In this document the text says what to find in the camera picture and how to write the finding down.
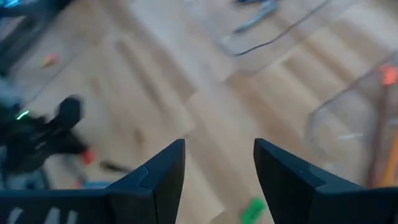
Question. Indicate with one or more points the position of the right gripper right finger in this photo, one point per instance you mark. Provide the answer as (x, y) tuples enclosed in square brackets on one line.
[(286, 193)]

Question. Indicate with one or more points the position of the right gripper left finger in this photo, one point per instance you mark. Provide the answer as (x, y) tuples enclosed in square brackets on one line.
[(155, 199)]

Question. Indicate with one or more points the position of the green eraser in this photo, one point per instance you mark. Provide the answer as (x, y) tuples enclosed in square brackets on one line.
[(253, 211)]

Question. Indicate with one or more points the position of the black pen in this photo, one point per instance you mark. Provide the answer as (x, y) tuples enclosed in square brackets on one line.
[(115, 167)]

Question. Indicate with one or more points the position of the red eraser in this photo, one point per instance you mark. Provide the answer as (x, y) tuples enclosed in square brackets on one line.
[(88, 156)]

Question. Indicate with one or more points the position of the blue pencil with pink eraser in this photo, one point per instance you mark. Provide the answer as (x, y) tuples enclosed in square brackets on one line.
[(93, 185)]

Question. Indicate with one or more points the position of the orange pencil with pink eraser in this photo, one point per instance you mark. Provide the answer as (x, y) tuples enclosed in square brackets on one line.
[(391, 161)]

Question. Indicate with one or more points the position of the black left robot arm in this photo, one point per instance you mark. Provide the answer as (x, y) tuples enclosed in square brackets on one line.
[(18, 37)]

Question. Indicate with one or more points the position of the clear plastic bin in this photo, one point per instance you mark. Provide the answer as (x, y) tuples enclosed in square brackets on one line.
[(280, 46), (342, 130)]

